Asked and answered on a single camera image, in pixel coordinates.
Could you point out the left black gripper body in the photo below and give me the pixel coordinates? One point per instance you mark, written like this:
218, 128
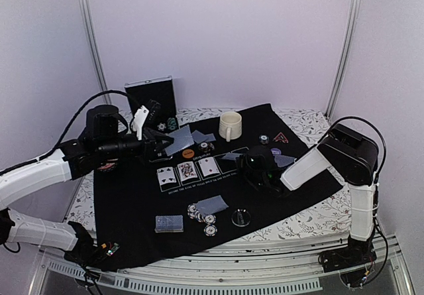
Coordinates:
149, 141

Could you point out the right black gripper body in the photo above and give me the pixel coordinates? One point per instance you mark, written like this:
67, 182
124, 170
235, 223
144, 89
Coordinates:
256, 178

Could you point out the white poker chip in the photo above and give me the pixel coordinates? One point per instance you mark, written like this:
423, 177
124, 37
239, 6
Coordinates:
161, 126

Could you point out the face down card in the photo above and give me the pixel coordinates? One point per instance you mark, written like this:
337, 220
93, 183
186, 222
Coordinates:
231, 156
182, 140

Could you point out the purple small blind button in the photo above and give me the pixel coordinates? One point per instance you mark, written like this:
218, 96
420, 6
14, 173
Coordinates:
276, 151

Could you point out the orange big blind button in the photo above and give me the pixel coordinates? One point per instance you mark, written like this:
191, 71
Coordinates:
188, 153

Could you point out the queen of hearts card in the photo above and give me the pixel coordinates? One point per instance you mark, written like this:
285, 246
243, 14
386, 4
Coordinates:
187, 171

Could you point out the teal chip stack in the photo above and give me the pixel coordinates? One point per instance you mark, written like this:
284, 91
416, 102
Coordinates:
264, 139

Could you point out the red triangle black token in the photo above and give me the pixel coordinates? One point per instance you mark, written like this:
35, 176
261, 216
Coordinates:
281, 138

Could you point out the clear black dealer button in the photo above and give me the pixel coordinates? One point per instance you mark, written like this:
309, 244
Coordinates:
241, 218

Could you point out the aluminium poker chip case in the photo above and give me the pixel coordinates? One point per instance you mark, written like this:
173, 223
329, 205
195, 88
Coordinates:
160, 90

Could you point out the red brown chip stack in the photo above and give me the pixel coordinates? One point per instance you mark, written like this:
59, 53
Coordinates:
206, 147

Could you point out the dealt card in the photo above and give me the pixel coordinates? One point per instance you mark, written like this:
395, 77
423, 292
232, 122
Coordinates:
209, 137
202, 209

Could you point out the blue white chip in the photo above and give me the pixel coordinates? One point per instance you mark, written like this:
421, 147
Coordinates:
209, 219
210, 230

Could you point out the poker chip stack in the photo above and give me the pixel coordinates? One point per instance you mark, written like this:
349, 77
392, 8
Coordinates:
193, 213
172, 124

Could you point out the blue patterned card deck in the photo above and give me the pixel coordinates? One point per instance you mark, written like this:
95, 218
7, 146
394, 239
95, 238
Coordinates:
169, 224

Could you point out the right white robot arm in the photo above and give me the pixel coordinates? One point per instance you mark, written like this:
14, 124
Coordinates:
355, 157

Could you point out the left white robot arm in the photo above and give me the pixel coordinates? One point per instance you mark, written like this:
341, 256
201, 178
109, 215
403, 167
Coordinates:
106, 138

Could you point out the black poker table mat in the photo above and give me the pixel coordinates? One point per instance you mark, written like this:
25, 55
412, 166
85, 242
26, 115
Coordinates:
127, 200

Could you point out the cream ceramic mug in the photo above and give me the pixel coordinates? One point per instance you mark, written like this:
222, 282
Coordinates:
230, 125

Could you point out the small green circuit board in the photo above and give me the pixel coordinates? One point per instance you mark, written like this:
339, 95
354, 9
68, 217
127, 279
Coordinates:
109, 248

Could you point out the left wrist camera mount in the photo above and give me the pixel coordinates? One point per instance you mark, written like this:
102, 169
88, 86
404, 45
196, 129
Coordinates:
144, 114

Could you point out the front aluminium rail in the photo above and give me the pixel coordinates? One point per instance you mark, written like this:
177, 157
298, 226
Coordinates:
238, 267

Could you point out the left aluminium frame post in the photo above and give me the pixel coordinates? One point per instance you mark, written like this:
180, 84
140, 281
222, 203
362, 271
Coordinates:
92, 43

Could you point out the aluminium frame post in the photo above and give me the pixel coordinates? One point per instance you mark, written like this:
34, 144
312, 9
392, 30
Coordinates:
92, 43
353, 14

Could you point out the right aluminium frame post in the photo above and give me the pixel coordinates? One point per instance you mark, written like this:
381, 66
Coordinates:
353, 14

